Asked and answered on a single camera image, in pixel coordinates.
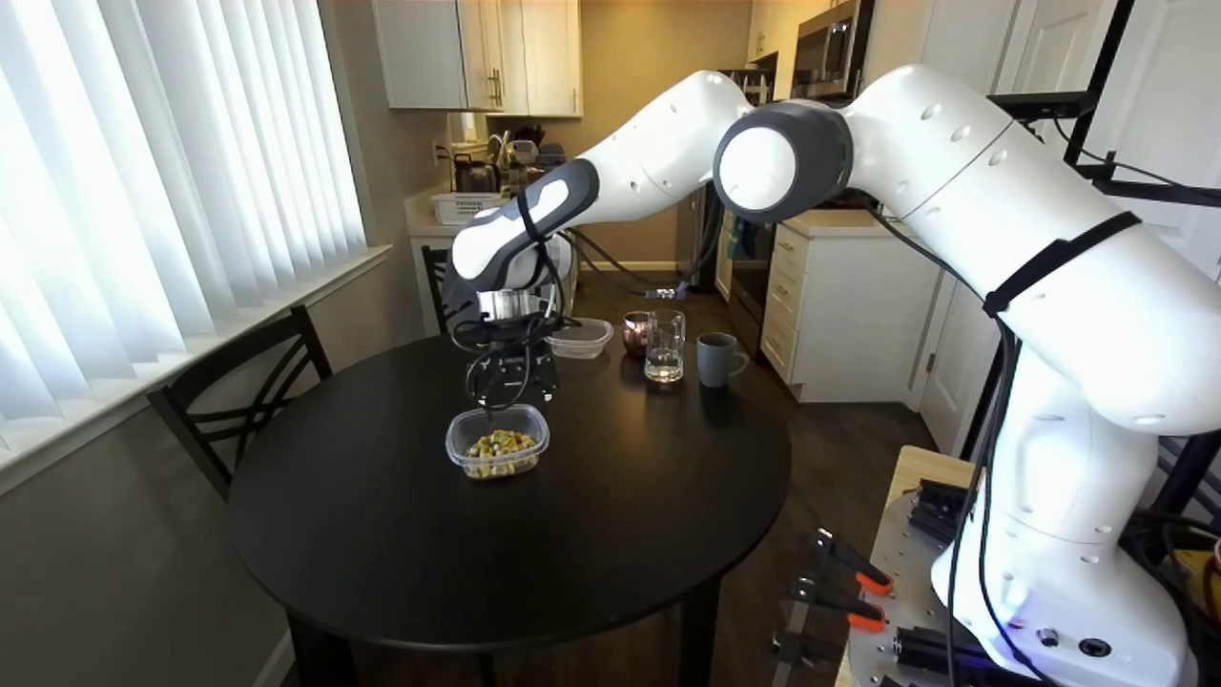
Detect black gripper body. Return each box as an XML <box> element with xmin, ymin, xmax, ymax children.
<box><xmin>445</xmin><ymin>286</ymin><xmax>565</xmax><ymax>409</ymax></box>

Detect clear plastic lunch box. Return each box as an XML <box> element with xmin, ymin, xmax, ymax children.
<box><xmin>445</xmin><ymin>404</ymin><xmax>550</xmax><ymax>480</ymax></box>

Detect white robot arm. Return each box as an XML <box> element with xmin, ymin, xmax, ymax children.
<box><xmin>451</xmin><ymin>65</ymin><xmax>1221</xmax><ymax>687</ymax></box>

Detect yellow sweets in box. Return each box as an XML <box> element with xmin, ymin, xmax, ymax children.
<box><xmin>466</xmin><ymin>432</ymin><xmax>533</xmax><ymax>479</ymax></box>

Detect black dining chair rear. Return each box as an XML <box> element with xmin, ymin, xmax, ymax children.
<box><xmin>420</xmin><ymin>245</ymin><xmax>463</xmax><ymax>336</ymax></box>

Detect black dining chair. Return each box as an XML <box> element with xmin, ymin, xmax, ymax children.
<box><xmin>149</xmin><ymin>306</ymin><xmax>331</xmax><ymax>495</ymax></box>
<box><xmin>420</xmin><ymin>245</ymin><xmax>463</xmax><ymax>336</ymax></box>

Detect dark red cup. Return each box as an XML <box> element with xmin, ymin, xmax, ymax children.
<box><xmin>622</xmin><ymin>310</ymin><xmax>655</xmax><ymax>359</ymax></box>

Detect clear glass jar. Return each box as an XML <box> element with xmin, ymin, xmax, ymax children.
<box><xmin>645</xmin><ymin>315</ymin><xmax>688</xmax><ymax>387</ymax></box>

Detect grey ceramic mug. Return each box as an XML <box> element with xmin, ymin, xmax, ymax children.
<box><xmin>695</xmin><ymin>331</ymin><xmax>747</xmax><ymax>389</ymax></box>

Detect round black table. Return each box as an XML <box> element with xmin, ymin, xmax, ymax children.
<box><xmin>229</xmin><ymin>339</ymin><xmax>790</xmax><ymax>687</ymax></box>

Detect black dining chair left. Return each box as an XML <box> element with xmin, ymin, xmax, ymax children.
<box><xmin>149</xmin><ymin>306</ymin><xmax>331</xmax><ymax>495</ymax></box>

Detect white upper kitchen cabinet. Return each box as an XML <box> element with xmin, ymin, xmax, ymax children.
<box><xmin>369</xmin><ymin>0</ymin><xmax>585</xmax><ymax>119</ymax></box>

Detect white cabinet drawers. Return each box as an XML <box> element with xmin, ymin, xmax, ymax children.
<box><xmin>758</xmin><ymin>210</ymin><xmax>939</xmax><ymax>404</ymax></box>

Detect black orange bar clamp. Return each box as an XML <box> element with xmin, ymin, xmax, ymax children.
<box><xmin>813</xmin><ymin>527</ymin><xmax>893</xmax><ymax>596</ymax></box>

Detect white vertical window blinds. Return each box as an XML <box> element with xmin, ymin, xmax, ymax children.
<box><xmin>0</xmin><ymin>0</ymin><xmax>368</xmax><ymax>419</ymax></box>

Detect microwave oven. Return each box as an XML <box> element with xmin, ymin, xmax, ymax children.
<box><xmin>790</xmin><ymin>0</ymin><xmax>873</xmax><ymax>104</ymax></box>

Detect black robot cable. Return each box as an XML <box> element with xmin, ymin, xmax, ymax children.
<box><xmin>869</xmin><ymin>207</ymin><xmax>1025</xmax><ymax>687</ymax></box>

